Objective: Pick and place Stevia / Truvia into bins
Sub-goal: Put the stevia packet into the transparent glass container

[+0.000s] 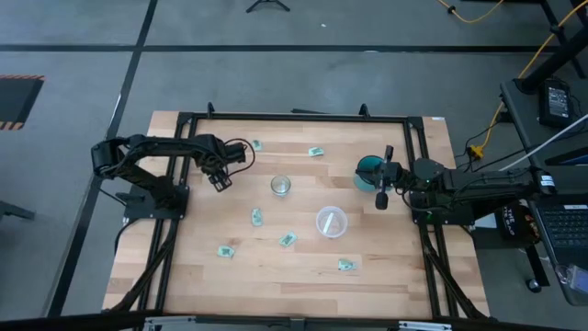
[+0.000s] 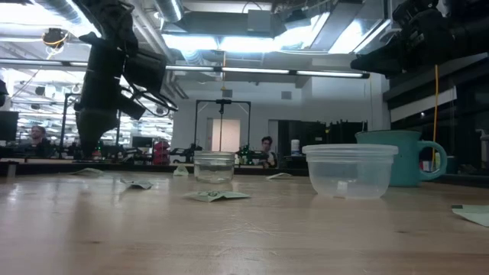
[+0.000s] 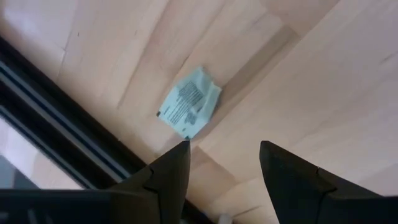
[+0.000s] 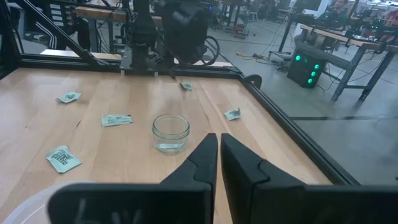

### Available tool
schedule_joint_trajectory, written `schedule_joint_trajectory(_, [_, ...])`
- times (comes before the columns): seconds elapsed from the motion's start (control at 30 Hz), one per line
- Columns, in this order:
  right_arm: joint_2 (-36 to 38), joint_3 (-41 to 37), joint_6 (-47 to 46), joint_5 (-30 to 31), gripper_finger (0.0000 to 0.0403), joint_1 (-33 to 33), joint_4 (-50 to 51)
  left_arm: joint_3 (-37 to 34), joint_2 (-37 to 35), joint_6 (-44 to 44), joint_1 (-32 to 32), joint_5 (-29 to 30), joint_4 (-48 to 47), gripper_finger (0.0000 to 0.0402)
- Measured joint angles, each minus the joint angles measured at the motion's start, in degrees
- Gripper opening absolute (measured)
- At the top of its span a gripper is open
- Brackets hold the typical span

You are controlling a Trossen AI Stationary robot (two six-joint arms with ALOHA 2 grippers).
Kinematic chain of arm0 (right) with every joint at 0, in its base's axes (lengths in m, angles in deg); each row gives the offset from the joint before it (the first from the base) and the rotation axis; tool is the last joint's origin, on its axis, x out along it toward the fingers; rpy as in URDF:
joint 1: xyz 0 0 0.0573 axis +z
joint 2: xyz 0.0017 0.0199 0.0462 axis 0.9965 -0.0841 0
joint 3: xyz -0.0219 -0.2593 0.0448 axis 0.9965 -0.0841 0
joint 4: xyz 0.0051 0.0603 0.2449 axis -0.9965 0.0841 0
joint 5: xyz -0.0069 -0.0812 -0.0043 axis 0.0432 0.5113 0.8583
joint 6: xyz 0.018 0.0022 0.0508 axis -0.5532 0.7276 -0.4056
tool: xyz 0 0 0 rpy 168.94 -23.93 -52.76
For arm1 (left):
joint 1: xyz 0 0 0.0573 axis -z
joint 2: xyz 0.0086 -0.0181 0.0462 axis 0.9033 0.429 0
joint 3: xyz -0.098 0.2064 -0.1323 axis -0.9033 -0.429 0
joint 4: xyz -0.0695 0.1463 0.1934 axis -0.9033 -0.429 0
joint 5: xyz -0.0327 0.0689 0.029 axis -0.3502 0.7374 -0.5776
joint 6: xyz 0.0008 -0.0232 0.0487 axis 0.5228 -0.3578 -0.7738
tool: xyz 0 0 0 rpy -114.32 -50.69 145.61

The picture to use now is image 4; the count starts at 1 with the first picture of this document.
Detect clear plastic deli container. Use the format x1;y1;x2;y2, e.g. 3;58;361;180
1;182;94;224

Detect black frame bracket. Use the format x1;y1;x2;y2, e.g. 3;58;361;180
243;73;263;90

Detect black computer tower green lights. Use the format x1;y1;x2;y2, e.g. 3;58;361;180
286;48;328;89

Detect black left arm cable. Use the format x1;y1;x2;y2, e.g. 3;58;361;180
198;35;221;67

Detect person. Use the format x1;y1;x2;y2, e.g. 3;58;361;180
323;0;351;22

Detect yellow cable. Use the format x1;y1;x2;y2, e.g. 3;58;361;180
236;51;265;62

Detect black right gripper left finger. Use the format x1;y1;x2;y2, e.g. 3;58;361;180
47;133;219;224

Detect cabinet with white labels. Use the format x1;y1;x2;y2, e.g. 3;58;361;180
48;1;77;32

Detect wooden workbench black legs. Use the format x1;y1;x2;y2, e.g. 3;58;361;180
74;5;162;26
294;24;398;103

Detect black aluminium table frame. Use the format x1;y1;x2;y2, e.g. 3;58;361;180
0;0;361;187

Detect small clear glass jar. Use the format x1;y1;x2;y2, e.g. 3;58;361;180
151;113;191;156

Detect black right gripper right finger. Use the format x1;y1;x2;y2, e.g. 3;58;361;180
220;133;398;224

